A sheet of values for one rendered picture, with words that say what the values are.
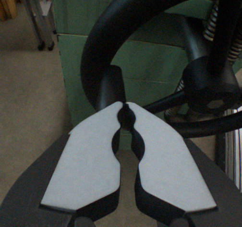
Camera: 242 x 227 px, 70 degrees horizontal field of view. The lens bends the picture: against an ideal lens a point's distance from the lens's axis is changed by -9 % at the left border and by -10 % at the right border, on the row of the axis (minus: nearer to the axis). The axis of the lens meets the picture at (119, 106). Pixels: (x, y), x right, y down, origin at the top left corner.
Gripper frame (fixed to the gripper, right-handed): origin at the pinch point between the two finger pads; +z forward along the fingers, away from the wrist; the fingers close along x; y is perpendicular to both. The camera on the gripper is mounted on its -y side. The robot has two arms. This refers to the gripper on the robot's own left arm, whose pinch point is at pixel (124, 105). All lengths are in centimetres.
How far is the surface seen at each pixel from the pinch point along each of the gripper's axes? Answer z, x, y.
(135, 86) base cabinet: 34.7, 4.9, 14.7
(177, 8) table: 12.9, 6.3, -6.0
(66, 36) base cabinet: 27.3, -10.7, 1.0
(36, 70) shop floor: 102, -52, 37
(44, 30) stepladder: 111, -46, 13
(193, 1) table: 12.3, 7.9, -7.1
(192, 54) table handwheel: 11.1, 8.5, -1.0
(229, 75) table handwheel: 5.9, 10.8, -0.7
